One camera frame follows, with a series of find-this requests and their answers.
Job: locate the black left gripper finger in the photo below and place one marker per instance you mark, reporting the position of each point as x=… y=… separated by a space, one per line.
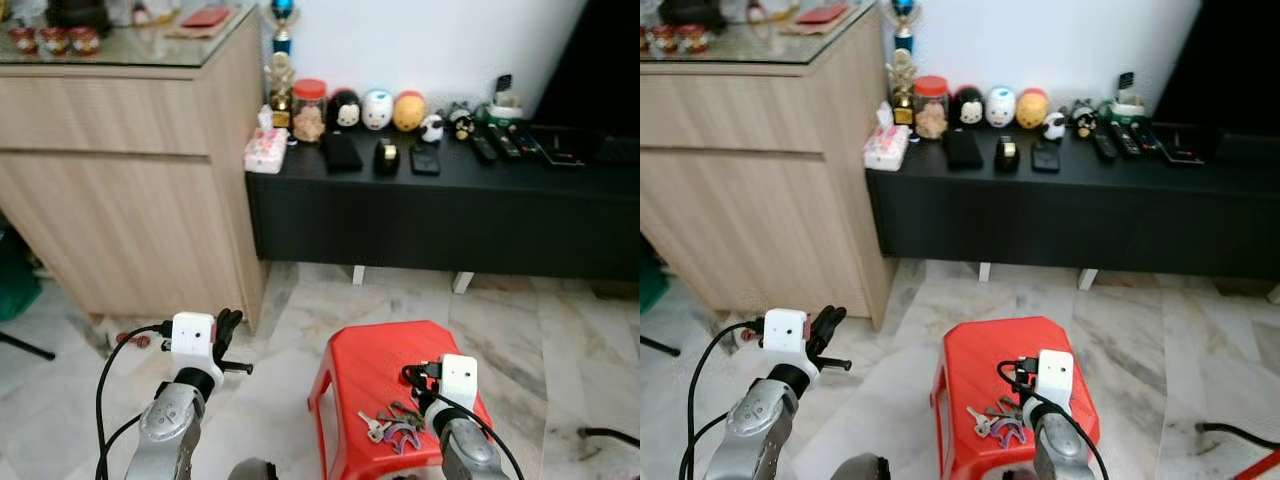
x=235 y=320
x=835 y=318
x=221 y=328
x=817 y=324

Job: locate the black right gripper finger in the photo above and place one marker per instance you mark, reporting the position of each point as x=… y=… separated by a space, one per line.
x=414 y=384
x=1007 y=366
x=412 y=370
x=1008 y=380

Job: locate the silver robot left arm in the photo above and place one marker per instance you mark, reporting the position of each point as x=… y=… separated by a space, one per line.
x=755 y=420
x=165 y=425

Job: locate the red plastic stool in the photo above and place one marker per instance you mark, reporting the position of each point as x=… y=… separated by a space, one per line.
x=985 y=355
x=370 y=360

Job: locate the key bunch with purple tag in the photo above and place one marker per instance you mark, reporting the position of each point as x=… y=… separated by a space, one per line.
x=395 y=428
x=1000 y=425

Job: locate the small red floor item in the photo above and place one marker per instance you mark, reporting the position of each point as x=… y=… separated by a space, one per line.
x=745 y=337
x=130 y=339

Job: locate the light wooden cabinet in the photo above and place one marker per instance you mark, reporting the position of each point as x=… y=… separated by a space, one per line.
x=760 y=200
x=120 y=200

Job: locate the black low console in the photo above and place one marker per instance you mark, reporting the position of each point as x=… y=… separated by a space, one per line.
x=430 y=220
x=1050 y=220

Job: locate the black floor rod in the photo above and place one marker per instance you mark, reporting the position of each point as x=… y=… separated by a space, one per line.
x=25 y=346
x=658 y=346

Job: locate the green bin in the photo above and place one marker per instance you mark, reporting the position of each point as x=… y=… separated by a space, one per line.
x=15 y=280
x=650 y=290

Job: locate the pink white tissue box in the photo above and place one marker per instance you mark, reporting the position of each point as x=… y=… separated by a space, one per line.
x=885 y=150
x=265 y=152

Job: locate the black flat wallet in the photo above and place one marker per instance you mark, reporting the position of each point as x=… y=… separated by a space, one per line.
x=964 y=150
x=342 y=152

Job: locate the small black pouch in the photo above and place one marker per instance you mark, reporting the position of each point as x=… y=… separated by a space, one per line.
x=1046 y=157
x=425 y=160

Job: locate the black tape dispenser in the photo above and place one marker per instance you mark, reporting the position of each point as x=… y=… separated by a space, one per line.
x=1007 y=155
x=387 y=158

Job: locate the clear jar with red lid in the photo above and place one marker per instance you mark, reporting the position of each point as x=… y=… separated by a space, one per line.
x=930 y=115
x=310 y=118

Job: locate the black remote control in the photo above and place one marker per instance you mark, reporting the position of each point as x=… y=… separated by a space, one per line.
x=1126 y=140
x=1104 y=146
x=484 y=148
x=506 y=142
x=1148 y=142
x=528 y=144

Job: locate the black round plush toy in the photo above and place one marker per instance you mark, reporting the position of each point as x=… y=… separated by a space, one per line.
x=345 y=108
x=967 y=105

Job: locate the gold trophy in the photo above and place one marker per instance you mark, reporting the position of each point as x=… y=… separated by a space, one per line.
x=280 y=85
x=902 y=80

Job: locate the small white toy figure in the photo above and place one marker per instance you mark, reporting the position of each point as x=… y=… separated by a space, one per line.
x=432 y=128
x=1054 y=126

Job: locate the red rod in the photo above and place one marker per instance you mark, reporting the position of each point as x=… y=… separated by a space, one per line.
x=1260 y=466

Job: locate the small black toy figure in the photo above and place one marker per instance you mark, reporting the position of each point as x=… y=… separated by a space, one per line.
x=1083 y=120
x=461 y=122

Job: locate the white round plush toy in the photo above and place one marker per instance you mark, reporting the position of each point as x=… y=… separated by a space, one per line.
x=377 y=108
x=1000 y=105

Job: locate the black flat tray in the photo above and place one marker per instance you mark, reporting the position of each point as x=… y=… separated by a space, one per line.
x=560 y=152
x=1180 y=150

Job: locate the orange round plush toy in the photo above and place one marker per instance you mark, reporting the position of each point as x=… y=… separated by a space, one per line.
x=1032 y=108
x=408 y=110

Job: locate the green white desk holder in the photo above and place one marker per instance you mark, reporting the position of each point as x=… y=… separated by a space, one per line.
x=1128 y=108
x=506 y=110

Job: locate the tan flat tray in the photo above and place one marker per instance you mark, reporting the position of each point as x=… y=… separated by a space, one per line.
x=800 y=30
x=185 y=32

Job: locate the red packet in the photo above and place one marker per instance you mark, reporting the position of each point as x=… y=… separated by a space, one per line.
x=825 y=14
x=206 y=16

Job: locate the small red figurine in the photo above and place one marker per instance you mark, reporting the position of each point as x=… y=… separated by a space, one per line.
x=23 y=42
x=705 y=40
x=84 y=41
x=658 y=42
x=681 y=42
x=54 y=42

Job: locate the blue trophy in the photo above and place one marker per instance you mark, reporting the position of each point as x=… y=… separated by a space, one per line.
x=284 y=12
x=904 y=12

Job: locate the black round ornament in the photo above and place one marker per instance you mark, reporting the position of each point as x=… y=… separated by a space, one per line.
x=78 y=14
x=690 y=12

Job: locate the black television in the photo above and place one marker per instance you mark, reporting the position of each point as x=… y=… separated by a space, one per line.
x=1230 y=60
x=600 y=60

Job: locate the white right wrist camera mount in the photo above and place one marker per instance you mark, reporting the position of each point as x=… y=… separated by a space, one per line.
x=460 y=382
x=1055 y=378

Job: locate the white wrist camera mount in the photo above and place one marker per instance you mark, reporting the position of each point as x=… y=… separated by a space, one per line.
x=460 y=382
x=1055 y=378
x=785 y=332
x=194 y=338

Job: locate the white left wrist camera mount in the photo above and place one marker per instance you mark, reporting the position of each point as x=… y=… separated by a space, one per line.
x=194 y=338
x=785 y=332

